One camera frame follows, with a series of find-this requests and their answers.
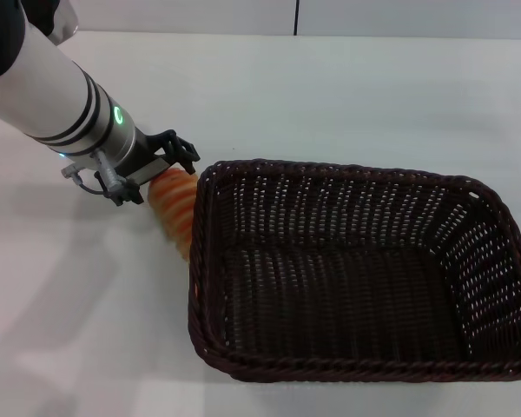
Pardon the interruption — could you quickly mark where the dark brown woven basket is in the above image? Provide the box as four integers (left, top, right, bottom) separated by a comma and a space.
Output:
185, 158, 521, 386

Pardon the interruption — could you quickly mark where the orange striped bread roll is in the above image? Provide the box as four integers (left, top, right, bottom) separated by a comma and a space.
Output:
148, 168, 200, 263

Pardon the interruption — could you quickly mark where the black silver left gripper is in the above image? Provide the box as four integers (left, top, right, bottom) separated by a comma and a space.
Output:
94, 128, 201, 208

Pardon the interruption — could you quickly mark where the left arm cable silver plug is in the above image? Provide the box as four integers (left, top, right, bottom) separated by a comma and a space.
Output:
60, 149, 129, 197

